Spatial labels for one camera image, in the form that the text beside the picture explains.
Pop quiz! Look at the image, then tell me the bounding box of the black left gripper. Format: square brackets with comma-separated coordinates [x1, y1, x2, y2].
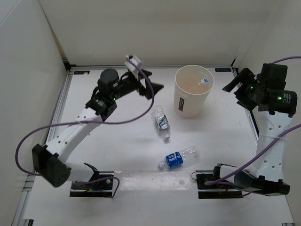
[112, 69, 164, 101]

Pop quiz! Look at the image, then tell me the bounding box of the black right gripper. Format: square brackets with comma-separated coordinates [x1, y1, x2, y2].
[222, 68, 264, 112]

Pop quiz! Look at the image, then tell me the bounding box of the clear unlabelled plastic bottle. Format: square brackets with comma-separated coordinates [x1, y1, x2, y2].
[184, 79, 210, 95]

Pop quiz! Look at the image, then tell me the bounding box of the blue label clear water bottle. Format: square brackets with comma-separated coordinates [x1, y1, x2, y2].
[158, 146, 200, 170]

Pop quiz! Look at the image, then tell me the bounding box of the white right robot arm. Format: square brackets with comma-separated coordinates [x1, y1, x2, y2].
[205, 64, 298, 196]

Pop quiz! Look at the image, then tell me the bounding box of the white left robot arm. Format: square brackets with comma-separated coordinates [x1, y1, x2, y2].
[32, 68, 164, 188]

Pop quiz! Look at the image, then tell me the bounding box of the cream plastic bin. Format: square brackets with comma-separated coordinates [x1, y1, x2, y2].
[174, 65, 214, 118]

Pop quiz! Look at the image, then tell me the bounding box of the blue corner sticker right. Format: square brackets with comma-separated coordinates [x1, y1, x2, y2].
[215, 68, 232, 73]

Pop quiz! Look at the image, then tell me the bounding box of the blue corner sticker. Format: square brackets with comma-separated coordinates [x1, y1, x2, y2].
[215, 68, 232, 73]
[73, 71, 90, 75]

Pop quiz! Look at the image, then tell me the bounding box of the green white label water bottle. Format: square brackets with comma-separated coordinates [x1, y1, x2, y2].
[152, 105, 170, 142]

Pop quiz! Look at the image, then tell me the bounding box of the blue corner sticker left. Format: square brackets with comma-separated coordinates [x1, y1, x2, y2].
[73, 71, 90, 75]

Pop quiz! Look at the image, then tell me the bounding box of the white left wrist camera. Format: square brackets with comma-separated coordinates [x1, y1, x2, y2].
[125, 55, 143, 75]

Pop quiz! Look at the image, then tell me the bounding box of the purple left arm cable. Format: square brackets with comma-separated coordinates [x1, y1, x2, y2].
[15, 61, 156, 200]

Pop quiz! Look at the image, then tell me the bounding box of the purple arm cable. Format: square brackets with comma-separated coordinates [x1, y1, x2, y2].
[15, 61, 156, 200]
[204, 55, 301, 196]

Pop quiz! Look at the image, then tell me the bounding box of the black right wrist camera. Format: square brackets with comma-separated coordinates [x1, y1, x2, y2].
[255, 64, 288, 95]

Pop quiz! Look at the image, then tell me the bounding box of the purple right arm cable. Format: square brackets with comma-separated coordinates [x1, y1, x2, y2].
[204, 55, 301, 196]

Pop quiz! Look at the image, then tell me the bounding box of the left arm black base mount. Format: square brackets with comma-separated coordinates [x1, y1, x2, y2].
[69, 171, 120, 198]

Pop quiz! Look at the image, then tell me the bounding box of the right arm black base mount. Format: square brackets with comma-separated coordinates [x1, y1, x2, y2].
[191, 170, 243, 199]

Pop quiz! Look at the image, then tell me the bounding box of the aluminium table edge rail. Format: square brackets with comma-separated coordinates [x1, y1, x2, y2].
[11, 69, 71, 226]

